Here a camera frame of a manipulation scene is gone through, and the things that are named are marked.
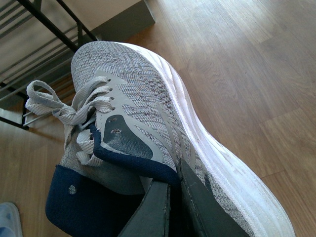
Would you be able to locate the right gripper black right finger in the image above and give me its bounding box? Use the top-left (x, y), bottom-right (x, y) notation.
top-left (179, 159), bottom-right (249, 237)

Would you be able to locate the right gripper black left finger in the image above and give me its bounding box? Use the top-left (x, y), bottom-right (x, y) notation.
top-left (119, 180), bottom-right (170, 237)

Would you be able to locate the grey knit sneaker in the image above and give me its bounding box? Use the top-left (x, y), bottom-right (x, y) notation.
top-left (26, 41), bottom-right (295, 237)

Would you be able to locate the black metal shoe rack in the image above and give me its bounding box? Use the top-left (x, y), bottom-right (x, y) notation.
top-left (0, 0), bottom-right (96, 130)

